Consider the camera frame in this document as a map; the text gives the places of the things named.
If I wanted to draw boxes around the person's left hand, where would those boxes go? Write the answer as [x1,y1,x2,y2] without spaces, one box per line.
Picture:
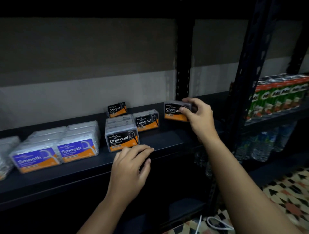
[106,144,155,207]

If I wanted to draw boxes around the person's right hand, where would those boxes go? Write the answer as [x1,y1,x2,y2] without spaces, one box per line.
[178,97,220,145]

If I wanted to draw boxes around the black label dental floss box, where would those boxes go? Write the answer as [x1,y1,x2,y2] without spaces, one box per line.
[107,102,128,118]
[133,110,160,132]
[164,101,192,122]

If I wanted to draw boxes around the dark metal shelf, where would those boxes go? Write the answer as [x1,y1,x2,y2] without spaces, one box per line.
[0,0,309,234]

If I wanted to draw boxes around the group of floss boxes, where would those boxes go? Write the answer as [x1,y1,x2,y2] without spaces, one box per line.
[0,114,140,181]

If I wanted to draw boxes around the person's right forearm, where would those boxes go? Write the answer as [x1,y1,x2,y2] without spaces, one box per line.
[202,136,302,234]

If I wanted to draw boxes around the pack of clear plastic bottles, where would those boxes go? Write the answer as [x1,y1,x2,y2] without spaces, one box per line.
[194,121,297,179]

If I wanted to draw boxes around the row of green drink cans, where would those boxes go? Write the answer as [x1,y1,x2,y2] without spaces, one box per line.
[245,73,309,121]

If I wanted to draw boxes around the white cable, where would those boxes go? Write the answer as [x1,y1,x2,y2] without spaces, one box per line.
[206,216,235,231]
[194,215,203,234]

